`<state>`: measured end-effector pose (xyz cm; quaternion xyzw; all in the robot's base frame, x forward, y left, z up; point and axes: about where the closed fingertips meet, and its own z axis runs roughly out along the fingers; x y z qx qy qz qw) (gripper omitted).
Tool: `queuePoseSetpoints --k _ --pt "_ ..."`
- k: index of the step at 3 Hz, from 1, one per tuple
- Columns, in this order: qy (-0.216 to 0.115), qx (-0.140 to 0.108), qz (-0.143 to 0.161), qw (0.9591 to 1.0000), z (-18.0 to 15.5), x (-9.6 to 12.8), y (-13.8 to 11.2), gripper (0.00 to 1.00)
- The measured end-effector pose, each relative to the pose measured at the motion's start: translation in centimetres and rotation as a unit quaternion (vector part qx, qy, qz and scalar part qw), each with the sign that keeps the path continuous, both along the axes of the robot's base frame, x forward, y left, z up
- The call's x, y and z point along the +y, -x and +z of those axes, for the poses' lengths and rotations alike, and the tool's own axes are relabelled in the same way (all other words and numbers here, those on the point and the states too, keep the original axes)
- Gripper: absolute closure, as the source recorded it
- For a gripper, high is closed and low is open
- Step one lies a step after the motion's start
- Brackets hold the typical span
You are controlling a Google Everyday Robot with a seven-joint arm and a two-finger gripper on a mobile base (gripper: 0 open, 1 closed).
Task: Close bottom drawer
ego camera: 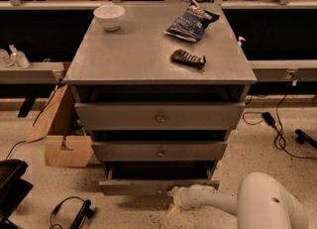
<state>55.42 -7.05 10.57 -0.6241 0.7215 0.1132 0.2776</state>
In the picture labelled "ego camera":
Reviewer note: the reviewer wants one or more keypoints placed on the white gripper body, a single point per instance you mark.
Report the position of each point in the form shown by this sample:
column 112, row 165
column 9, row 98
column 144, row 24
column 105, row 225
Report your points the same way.
column 181, row 198

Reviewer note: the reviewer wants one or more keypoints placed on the grey bottom drawer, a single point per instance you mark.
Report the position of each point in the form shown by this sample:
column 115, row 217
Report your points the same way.
column 155, row 178

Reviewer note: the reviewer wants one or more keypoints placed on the grey drawer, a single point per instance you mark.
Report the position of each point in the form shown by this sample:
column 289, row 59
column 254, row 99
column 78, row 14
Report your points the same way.
column 159, row 116
column 155, row 178
column 159, row 151

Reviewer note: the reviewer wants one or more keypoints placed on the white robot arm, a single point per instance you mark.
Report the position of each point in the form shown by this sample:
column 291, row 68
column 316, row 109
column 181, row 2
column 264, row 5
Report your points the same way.
column 261, row 202

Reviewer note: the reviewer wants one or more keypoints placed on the grey middle drawer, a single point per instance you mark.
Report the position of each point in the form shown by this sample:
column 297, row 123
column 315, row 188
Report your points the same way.
column 159, row 151

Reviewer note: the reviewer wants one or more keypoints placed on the grey drawer cabinet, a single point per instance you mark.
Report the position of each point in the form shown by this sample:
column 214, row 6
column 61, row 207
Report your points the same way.
column 133, row 65

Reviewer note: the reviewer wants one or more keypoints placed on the grey top drawer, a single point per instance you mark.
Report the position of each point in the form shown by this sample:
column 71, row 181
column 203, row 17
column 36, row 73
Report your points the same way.
column 159, row 116

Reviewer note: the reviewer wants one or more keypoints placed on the cardboard box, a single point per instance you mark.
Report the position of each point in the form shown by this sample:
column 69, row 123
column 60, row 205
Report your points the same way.
column 56, row 125

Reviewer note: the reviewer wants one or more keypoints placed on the black stand foot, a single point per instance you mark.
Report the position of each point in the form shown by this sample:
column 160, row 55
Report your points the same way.
column 303, row 137

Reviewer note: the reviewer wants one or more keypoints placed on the dark striped snack bar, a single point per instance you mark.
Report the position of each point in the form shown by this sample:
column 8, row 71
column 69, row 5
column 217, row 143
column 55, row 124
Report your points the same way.
column 185, row 58

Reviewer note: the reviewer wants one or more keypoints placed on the small white pump bottle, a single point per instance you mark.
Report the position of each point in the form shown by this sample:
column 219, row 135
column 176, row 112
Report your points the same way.
column 240, row 43

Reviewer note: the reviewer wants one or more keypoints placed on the blue chip bag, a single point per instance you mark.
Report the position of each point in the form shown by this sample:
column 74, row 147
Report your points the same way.
column 192, row 24

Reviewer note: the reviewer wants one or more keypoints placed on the white ceramic bowl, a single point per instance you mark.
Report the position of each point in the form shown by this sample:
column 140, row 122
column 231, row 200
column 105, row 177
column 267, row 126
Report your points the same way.
column 110, row 16

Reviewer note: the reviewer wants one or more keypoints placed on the clear sanitizer bottle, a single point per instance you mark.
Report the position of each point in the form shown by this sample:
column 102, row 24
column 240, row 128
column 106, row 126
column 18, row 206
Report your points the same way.
column 18, row 58

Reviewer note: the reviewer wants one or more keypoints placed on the black handheld device with cable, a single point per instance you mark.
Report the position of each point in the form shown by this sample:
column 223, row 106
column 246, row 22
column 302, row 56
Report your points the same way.
column 84, row 212

